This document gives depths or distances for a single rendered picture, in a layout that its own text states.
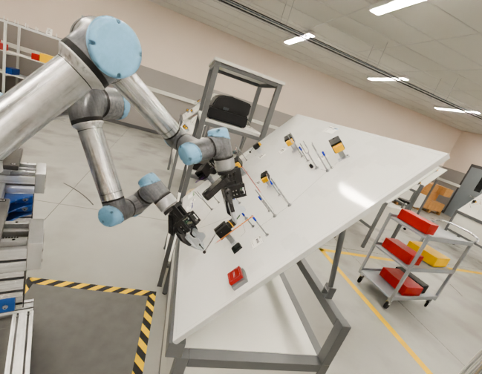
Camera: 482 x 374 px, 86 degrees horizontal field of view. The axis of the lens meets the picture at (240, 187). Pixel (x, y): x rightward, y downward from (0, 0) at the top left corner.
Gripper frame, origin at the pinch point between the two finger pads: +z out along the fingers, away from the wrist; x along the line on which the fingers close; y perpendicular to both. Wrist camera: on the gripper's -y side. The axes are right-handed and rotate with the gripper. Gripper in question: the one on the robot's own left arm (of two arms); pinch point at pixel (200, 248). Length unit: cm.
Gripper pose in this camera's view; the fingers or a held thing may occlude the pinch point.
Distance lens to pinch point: 107.9
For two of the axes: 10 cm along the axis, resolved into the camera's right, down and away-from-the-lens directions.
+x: 4.8, -4.4, 7.6
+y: 6.1, -4.5, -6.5
